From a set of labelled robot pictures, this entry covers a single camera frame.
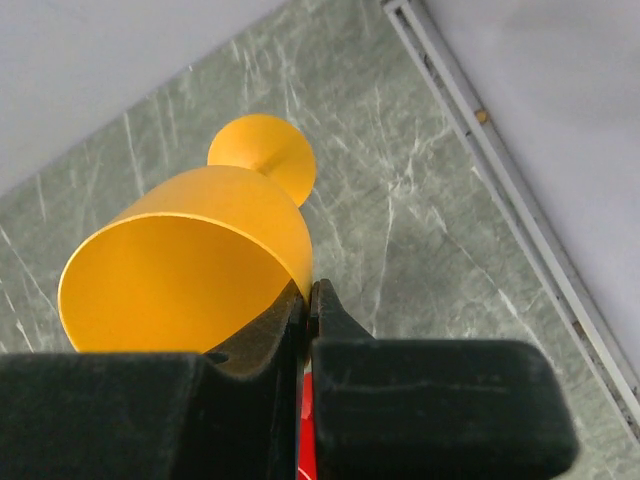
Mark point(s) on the orange plastic wine glass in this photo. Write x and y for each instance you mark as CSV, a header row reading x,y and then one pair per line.
x,y
202,254

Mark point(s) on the aluminium frame rail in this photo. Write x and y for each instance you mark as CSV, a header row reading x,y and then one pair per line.
x,y
473,123

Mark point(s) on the red plastic wine glass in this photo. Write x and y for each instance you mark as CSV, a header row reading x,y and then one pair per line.
x,y
306,457

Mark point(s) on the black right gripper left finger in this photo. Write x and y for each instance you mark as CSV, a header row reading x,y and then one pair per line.
x,y
230,413

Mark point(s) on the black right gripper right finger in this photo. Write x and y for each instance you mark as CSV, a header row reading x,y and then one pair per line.
x,y
432,408

